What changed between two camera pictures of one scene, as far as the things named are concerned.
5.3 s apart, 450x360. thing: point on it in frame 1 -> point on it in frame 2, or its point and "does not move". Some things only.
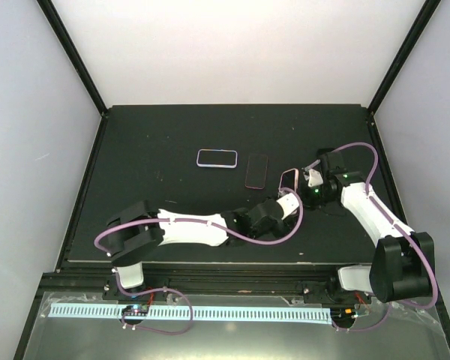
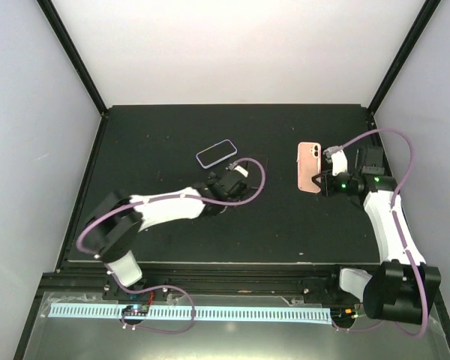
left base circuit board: x=136 y=310 does not move
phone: x=289 y=179 -> x=309 y=166
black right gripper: x=304 y=198 -> x=326 y=186
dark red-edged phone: x=256 y=172 does not move
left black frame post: x=76 y=55 does not move
